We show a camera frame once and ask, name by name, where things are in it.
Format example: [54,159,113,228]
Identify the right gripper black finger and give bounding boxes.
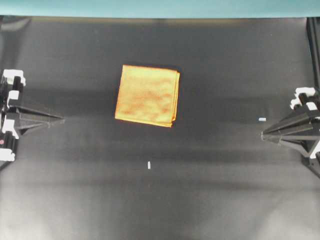
[261,131,320,147]
[262,109,316,134]

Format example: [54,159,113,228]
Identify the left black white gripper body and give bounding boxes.
[0,69,26,168]

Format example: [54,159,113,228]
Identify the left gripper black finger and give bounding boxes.
[9,106,64,121]
[16,118,65,137]

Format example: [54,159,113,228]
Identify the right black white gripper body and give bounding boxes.
[290,87,320,165]

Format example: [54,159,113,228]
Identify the orange cloth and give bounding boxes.
[114,64,180,128]

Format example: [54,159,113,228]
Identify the white tape marker right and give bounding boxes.
[258,117,267,122]

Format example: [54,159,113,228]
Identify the black frame post right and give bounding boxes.
[306,17,320,88]

